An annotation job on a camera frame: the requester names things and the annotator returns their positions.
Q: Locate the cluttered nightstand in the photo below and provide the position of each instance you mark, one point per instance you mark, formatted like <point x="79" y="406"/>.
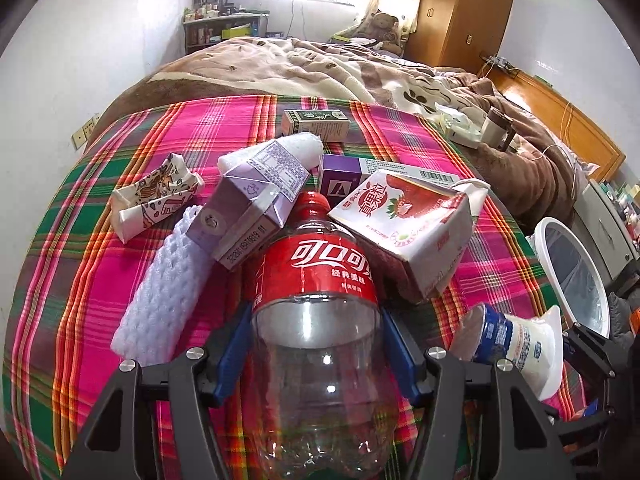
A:
<point x="607" y="215"/>

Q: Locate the cluttered wall shelf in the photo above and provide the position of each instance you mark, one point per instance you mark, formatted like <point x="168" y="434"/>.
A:
<point x="215" y="30"/>

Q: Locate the red white strawberry drink carton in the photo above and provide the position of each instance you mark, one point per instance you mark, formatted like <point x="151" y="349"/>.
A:
<point x="400" y="225"/>

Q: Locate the wall socket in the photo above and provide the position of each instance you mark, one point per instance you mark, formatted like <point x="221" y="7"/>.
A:
<point x="82" y="132"/>

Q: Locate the pink green plaid blanket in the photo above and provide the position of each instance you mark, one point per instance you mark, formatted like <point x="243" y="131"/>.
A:
<point x="100" y="285"/>

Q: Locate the purple white medicine box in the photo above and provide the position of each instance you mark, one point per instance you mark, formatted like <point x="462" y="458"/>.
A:
<point x="345" y="180"/>

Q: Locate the blue white yogurt cup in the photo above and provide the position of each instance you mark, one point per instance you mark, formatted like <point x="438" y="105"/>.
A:
<point x="525" y="347"/>

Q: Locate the white foam net sleeve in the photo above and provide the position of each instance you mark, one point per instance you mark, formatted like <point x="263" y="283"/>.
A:
<point x="160" y="285"/>

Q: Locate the wooden wardrobe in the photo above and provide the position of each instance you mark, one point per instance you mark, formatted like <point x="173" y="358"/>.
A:
<point x="460" y="15"/>

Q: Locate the brown teddy bear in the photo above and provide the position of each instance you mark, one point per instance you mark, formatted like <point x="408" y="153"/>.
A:
<point x="382" y="30"/>

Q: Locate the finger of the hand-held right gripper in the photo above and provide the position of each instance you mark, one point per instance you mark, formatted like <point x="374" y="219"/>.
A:
<point x="580" y="427"/>
<point x="590" y="350"/>

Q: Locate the white trash bin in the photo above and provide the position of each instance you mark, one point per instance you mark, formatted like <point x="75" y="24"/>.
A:
<point x="570" y="270"/>

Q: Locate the wooden headboard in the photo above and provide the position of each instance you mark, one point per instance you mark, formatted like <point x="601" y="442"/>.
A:
<point x="565" y="115"/>

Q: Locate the white tissue pack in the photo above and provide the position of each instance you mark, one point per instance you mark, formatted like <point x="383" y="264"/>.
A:
<point x="457" y="122"/>

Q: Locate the green white small box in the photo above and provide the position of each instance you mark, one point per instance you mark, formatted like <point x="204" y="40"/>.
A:
<point x="315" y="124"/>

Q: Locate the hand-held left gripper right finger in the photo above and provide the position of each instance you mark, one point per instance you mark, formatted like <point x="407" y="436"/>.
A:
<point x="401" y="355"/>

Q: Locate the rolled white towel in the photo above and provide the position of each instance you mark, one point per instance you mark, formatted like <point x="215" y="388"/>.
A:
<point x="301" y="144"/>

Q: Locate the brown white mug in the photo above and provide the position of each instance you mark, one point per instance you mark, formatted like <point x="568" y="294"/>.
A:
<point x="495" y="127"/>

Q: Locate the clear red label plastic bottle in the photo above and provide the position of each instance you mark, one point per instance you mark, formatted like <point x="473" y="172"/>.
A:
<point x="312" y="270"/>

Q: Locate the brown beige printed blanket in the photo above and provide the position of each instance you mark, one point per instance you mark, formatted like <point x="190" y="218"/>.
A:
<point x="300" y="70"/>

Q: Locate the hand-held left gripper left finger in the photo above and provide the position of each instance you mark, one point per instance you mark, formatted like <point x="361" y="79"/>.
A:
<point x="234" y="347"/>

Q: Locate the purple milk carton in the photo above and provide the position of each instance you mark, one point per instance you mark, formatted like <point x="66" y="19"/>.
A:
<point x="245" y="210"/>

